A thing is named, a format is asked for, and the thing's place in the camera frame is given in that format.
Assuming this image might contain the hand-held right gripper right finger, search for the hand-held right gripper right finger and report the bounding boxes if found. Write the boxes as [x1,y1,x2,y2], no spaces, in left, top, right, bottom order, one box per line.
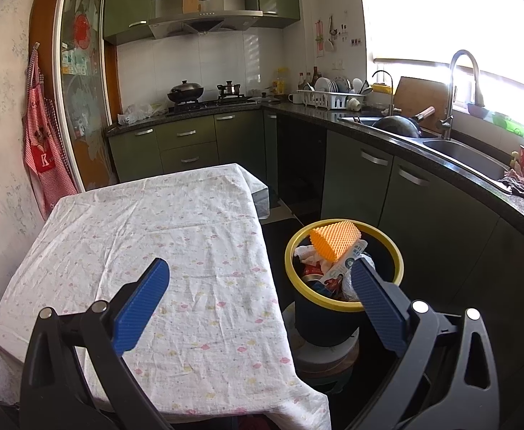
[347,257,500,430]

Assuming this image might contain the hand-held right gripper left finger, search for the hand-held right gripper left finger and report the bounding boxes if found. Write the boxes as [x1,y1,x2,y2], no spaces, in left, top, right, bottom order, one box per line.
[20,257,173,430]

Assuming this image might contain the blue bin with yellow rim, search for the blue bin with yellow rim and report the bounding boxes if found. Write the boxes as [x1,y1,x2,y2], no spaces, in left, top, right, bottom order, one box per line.
[285,219,403,348]

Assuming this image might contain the white snack wrapper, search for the white snack wrapper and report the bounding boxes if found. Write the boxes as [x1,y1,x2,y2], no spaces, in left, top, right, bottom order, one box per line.
[320,238,369,284]

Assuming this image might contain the orange ridged foam sleeve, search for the orange ridged foam sleeve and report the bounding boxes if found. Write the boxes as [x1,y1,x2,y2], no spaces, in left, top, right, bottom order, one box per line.
[310,219,362,261]

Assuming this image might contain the white tissue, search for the white tissue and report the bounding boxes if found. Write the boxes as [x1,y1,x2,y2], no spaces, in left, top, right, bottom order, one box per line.
[294,244,319,266]

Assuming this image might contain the table with floral cloth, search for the table with floral cloth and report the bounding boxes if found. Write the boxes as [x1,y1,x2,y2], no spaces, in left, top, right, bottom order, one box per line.
[0,163,332,430]

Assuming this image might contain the white round stand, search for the white round stand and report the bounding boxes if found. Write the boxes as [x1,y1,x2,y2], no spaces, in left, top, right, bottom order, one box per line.
[295,329,361,374]

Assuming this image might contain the red checkered apron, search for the red checkered apron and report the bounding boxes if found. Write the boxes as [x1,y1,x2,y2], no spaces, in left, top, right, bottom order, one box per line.
[23,45,78,220]

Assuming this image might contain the green lower cabinets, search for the green lower cabinets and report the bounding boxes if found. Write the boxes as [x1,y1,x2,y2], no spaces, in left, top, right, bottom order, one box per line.
[107,110,524,430]

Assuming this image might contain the frosted glass sliding door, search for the frosted glass sliding door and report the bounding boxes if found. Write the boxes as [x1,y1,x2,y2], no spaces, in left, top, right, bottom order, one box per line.
[53,0,119,193]

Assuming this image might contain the steel sink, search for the steel sink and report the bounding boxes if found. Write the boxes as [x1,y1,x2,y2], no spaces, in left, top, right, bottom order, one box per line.
[423,140,511,181]

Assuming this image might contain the clear plastic bag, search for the clear plastic bag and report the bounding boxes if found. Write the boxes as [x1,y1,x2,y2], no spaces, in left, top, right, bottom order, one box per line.
[118,102,166,125]

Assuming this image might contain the gas stove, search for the gas stove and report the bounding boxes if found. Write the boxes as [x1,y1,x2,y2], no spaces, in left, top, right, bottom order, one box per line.
[167,96,263,115]

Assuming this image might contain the wooden cutting board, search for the wooden cutting board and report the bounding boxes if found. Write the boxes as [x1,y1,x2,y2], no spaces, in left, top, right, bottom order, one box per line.
[394,76,453,119]

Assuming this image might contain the white dish rack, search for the white dish rack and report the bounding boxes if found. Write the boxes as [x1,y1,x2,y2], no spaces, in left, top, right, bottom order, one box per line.
[297,77,367,109]

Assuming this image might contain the black wok with lid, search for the black wok with lid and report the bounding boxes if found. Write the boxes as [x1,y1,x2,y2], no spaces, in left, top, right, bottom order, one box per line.
[167,80,204,104]

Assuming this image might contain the steel faucet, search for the steel faucet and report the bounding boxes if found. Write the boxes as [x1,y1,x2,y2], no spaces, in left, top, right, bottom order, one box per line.
[439,49,486,140]

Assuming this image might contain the green plastic item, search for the green plastic item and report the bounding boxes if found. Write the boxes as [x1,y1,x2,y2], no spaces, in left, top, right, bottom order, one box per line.
[492,112,524,137]

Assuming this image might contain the small steel pot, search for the small steel pot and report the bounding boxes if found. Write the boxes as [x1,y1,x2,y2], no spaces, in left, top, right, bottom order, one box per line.
[217,81,247,98]

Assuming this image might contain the dark sauce bottles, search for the dark sauce bottles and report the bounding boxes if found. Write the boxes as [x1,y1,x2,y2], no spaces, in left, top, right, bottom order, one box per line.
[298,67,323,92]

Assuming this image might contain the steel range hood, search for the steel range hood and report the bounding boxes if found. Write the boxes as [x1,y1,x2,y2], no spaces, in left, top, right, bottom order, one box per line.
[147,11,263,40]
[103,0,301,46]

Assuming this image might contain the black wok with wooden handle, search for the black wok with wooden handle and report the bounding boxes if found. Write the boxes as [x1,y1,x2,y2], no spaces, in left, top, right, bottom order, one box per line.
[372,106,436,139]

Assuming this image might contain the hanging wall utensils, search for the hanging wall utensils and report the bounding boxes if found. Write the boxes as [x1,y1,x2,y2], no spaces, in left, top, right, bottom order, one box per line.
[313,15,363,57]

